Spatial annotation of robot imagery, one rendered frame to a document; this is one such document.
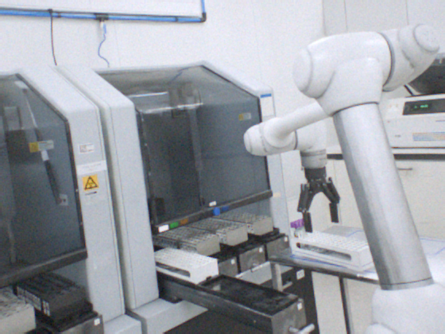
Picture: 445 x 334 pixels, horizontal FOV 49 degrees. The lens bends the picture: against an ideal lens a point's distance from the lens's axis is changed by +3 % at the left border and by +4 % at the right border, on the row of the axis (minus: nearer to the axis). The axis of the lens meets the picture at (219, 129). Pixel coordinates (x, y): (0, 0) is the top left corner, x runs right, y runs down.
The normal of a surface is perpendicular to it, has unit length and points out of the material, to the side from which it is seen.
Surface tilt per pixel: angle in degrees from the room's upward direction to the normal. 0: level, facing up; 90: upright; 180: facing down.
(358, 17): 90
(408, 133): 90
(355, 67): 79
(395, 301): 45
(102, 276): 90
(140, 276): 90
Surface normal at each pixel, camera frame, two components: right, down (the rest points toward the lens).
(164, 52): 0.65, -0.04
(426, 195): -0.75, 0.13
